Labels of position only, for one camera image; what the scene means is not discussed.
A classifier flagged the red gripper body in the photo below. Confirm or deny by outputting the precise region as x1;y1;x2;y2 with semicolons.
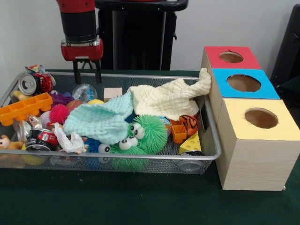
60;38;104;62

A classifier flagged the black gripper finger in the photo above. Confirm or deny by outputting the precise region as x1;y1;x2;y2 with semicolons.
73;60;82;85
94;60;103;84

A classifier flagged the small clear plastic packet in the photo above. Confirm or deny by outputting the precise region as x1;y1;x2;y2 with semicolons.
72;83;98;103

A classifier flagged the mint green muslin cloth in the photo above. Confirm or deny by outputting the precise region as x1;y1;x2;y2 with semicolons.
63;91;135;146

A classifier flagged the cream muslin cloth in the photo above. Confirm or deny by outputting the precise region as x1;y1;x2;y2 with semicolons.
129;68;212;121

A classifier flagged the shallow clear mesh bin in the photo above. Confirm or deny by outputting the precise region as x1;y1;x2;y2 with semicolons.
0;71;222;175

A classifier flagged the wooden box with three holes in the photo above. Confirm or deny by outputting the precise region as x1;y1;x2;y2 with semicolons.
200;45;300;191

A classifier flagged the small wooden cube block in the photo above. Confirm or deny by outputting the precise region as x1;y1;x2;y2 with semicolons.
104;87;123;101

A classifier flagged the pink spiky ball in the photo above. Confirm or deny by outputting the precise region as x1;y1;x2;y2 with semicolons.
50;104;71;124

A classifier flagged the orange plastic toy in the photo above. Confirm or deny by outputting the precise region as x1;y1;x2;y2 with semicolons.
0;92;53;127

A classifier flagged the red and black soda can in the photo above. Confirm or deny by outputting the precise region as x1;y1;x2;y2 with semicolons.
25;128;59;152

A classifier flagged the large green spiky ball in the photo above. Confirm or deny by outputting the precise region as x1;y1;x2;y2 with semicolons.
129;114;168;154

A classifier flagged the small green spiky ball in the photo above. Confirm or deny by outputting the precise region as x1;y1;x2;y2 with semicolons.
109;137;146;172

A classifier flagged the orange toy block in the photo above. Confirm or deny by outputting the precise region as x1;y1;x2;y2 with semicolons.
170;120;188;143

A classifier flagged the orange tiger plush toy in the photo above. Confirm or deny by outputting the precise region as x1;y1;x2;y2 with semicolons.
180;115;199;137

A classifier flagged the yellow cheese wedge toy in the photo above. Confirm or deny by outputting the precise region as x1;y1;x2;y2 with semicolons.
179;131;203;155

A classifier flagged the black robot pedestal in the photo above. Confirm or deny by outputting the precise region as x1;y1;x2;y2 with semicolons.
95;7;178;71

